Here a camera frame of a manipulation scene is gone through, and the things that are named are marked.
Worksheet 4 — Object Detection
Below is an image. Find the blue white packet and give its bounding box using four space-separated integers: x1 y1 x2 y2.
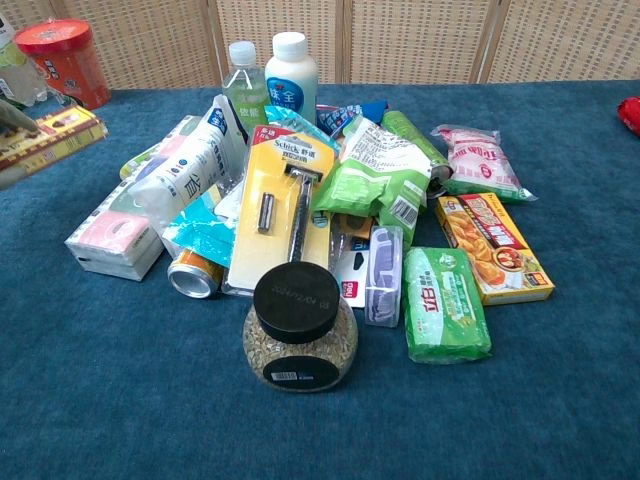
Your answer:
315 99 391 138

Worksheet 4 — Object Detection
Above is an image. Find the yellow razor blister pack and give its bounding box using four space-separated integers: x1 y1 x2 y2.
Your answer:
221 124 338 297

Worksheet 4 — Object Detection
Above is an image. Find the white bottle blue label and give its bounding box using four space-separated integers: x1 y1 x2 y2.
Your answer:
264 31 320 126

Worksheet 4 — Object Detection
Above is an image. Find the red lidded paper cup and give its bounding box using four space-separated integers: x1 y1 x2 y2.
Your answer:
14 18 112 111

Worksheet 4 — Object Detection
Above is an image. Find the orange drink can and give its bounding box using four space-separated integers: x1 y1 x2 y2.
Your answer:
166 248 225 300

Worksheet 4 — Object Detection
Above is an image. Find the red bag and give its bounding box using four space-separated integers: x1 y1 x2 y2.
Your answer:
616 96 640 138

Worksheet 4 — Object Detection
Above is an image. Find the pink white plastic bag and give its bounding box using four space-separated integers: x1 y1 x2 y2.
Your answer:
430 124 539 204

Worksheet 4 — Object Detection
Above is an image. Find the white card package red logo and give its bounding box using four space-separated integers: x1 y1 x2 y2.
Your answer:
329 243 372 308

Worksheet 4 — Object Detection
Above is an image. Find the green snack bag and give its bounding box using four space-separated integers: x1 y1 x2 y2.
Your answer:
310 115 434 250

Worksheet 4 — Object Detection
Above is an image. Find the clear bottle lime label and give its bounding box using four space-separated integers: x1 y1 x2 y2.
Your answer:
0 13 50 108

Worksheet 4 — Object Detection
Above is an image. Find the yellow red chocolate box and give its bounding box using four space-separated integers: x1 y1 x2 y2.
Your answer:
0 104 109 177

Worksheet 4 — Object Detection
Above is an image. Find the yellow curry box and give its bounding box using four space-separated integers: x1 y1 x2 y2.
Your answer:
434 192 557 307

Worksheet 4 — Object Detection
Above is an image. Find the teal plastic packet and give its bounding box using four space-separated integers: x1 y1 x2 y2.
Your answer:
161 191 239 269

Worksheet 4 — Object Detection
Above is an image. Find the clear floss pick case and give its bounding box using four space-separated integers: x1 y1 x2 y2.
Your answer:
363 225 405 329

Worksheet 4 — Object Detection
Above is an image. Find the pink white tissue pack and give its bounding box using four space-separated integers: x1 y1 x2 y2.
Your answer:
64 175 167 283

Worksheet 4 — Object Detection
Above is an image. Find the white rolled bag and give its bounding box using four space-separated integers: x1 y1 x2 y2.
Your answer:
128 94 249 227

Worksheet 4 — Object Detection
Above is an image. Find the green cylindrical tube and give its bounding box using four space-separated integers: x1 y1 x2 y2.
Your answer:
381 110 454 199

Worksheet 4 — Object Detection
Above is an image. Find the orange black packet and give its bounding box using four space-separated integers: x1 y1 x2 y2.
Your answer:
331 213 376 242

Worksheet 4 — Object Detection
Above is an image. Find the clear bottle white cap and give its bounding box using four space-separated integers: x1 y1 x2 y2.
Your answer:
221 41 272 137

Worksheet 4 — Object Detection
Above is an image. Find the green soap pack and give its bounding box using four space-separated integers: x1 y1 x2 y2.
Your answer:
402 245 493 365

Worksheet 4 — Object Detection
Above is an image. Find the wicker folding screen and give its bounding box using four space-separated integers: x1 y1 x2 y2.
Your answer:
0 0 640 92

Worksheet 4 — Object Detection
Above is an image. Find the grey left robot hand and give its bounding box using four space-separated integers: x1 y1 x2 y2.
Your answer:
0 97 41 192

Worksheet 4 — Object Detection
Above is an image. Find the glass jar black lid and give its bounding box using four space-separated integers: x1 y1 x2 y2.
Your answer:
242 260 360 394

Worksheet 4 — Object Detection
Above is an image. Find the light blue foil packet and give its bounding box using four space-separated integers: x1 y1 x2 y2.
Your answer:
264 105 342 153

